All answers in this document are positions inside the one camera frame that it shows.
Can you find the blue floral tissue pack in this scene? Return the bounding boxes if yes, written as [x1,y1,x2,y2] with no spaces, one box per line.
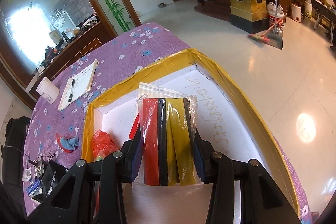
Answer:
[26,178,43,198]

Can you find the red plastic bag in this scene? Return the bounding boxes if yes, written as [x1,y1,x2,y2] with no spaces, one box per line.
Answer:
[91,130,118,161]

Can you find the bagged colourful sponge strips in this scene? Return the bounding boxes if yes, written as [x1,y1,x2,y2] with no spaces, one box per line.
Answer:
[136,83,200,186]

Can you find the black snack bag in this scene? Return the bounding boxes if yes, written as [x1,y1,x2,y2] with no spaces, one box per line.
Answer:
[41,160,68,201]

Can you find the red-label white pouch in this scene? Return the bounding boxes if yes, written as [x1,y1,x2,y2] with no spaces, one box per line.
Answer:
[129,115,139,140]

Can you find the red and blue cloth scrap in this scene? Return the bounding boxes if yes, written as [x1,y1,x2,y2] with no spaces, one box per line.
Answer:
[55,133,79,153]

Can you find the black backpack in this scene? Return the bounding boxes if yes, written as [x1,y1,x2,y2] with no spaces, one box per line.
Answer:
[1,117,30,217]

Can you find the gold-edged white foam box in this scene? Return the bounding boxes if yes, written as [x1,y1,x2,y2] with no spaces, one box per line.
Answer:
[81,49,299,213]

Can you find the black pen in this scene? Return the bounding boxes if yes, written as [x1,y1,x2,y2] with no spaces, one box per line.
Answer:
[68,78,75,103]

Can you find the white plastic jar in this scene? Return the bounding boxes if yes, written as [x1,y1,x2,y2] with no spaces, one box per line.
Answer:
[37,77,59,104]

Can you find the white notepad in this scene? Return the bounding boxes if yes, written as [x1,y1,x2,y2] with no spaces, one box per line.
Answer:
[58,59,98,111]

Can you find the broom and dustpan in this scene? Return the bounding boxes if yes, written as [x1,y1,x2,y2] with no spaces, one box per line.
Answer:
[247,0,284,50]

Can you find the wooden sideboard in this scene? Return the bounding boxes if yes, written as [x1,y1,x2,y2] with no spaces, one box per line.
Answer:
[30,22,117,101]

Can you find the white bucket with bags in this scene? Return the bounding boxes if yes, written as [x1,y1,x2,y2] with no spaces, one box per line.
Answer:
[267,2,285,28]

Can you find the small motor with wires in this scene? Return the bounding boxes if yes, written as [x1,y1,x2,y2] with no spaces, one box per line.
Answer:
[22,150,56,182]

